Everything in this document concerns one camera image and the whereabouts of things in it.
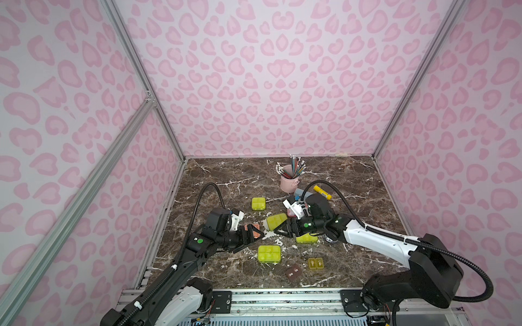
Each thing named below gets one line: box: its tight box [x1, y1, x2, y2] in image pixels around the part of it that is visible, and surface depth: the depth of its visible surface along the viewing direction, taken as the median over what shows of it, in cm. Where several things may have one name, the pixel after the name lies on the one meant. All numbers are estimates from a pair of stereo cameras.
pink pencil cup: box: [280, 164, 300, 194], surface depth 101 cm
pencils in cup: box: [275, 153, 307, 179], surface depth 100 cm
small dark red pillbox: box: [285, 264, 304, 282], surface depth 80 cm
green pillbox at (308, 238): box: [295, 232, 319, 244], surface depth 89 cm
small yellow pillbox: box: [307, 257, 325, 270], surface depth 82 cm
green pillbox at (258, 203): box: [251, 196, 266, 211], surface depth 102 cm
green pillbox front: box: [257, 245, 282, 263], surface depth 86 cm
